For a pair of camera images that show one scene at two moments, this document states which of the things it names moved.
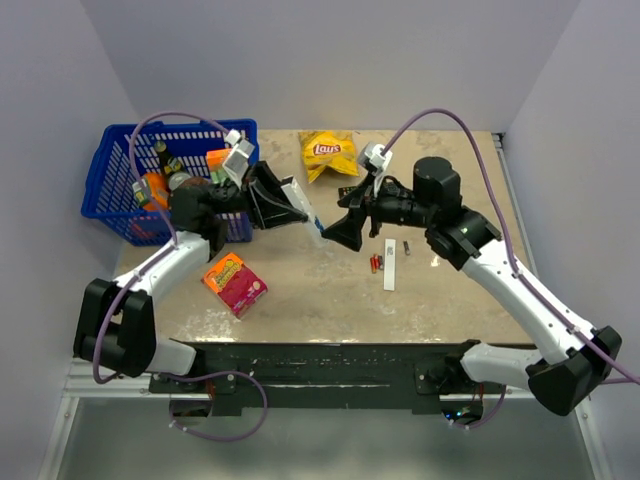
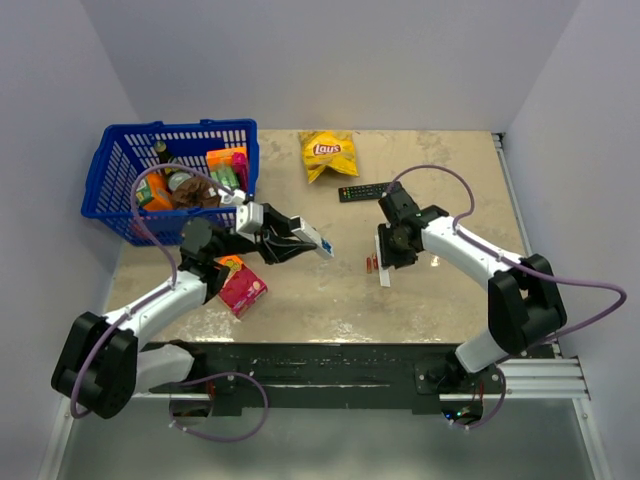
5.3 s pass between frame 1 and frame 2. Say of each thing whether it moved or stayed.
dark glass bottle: stayed
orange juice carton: stayed
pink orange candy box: stayed
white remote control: moved
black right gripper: moved
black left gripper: moved
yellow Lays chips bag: stayed
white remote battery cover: moved
